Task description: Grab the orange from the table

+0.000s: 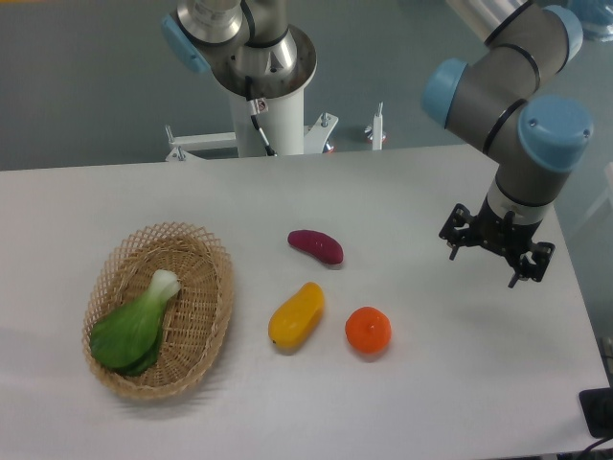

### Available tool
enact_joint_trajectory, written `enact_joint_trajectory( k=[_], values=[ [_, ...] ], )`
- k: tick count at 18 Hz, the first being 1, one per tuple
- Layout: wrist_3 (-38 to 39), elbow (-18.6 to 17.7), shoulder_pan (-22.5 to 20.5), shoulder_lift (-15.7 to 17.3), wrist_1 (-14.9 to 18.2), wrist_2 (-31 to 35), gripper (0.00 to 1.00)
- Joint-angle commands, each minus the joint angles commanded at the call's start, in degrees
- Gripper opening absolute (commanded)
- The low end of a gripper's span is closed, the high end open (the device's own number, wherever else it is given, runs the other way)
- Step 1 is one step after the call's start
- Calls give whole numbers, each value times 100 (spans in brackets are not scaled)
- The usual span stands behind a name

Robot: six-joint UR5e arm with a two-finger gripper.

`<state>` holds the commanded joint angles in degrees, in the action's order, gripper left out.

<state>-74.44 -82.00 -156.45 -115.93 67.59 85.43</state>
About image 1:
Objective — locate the purple sweet potato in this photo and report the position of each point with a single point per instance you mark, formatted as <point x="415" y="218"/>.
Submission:
<point x="319" y="245"/>

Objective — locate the yellow mango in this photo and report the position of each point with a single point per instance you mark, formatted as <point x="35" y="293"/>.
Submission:
<point x="294" y="321"/>

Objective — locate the black device at table edge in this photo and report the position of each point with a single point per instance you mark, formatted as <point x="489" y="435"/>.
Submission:
<point x="596" y="405"/>

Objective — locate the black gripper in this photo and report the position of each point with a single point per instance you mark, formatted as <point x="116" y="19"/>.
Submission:
<point x="502" y="235"/>

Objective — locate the woven wicker basket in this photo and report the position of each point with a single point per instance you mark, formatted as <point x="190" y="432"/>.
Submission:
<point x="196" y="318"/>

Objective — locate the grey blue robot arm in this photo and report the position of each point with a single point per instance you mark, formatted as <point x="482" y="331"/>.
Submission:
<point x="493" y="104"/>

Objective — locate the green bok choy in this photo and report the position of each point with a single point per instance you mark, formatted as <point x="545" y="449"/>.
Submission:
<point x="128" y="340"/>

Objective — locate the orange fruit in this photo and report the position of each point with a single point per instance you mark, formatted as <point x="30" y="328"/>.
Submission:
<point x="368" y="330"/>

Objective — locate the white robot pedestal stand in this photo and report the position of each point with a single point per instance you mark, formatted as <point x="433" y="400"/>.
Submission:
<point x="265" y="87"/>

